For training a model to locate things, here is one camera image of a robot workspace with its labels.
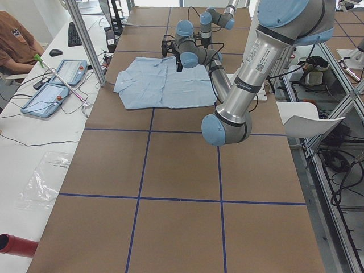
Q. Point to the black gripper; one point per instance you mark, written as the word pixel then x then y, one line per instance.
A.
pixel 206 42
pixel 178 60

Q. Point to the light blue button-up shirt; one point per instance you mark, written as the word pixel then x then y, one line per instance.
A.
pixel 152 82

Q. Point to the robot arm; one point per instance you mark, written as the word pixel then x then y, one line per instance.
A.
pixel 280 24
pixel 211 16

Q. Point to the black power adapter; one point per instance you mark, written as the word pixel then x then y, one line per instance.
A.
pixel 111 41

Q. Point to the upper blue teach pendant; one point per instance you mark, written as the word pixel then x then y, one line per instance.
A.
pixel 72 71

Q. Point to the blue teach pendant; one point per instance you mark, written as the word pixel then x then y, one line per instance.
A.
pixel 72 71
pixel 46 100

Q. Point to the black keyboard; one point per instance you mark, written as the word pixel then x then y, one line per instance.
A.
pixel 73 36

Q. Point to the white chair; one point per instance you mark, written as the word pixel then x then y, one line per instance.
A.
pixel 301 120

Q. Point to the black computer mouse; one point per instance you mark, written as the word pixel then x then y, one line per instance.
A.
pixel 55 52

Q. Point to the lower blue teach pendant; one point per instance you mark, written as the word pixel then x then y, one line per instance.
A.
pixel 46 100

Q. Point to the green-tipped reach stick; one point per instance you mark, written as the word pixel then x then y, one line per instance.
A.
pixel 44 64

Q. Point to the person in brown shirt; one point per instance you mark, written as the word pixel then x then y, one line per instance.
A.
pixel 18 46

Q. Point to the clear plastic bag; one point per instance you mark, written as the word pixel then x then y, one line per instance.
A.
pixel 42 189

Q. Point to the red cylinder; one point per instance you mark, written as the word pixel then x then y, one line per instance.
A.
pixel 14 245

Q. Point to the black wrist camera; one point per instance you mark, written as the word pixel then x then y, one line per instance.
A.
pixel 167 45

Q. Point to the aluminium frame post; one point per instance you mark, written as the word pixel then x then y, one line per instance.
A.
pixel 86 40

